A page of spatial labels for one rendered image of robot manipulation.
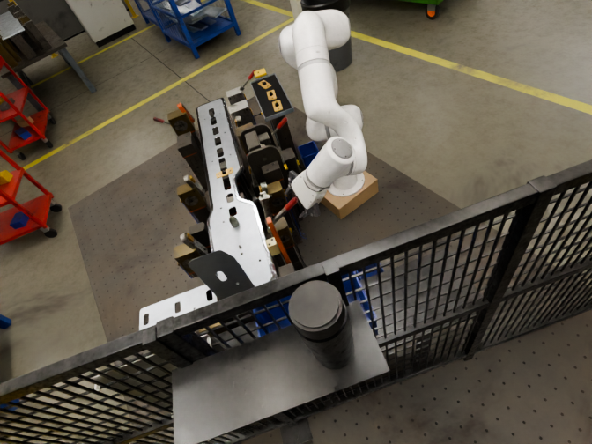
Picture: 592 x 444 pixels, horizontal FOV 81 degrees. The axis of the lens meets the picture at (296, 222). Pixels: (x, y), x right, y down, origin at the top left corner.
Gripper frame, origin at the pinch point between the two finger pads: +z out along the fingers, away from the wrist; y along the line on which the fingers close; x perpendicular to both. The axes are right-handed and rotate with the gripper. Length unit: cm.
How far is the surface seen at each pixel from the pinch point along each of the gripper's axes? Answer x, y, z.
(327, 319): 41, -29, -55
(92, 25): -109, 558, 421
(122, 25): -157, 553, 421
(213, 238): 18.0, 10.3, 37.7
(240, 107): -29, 68, 41
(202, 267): 37.8, -6.0, -2.1
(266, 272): 13.3, -13.6, 20.2
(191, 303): 38, -9, 34
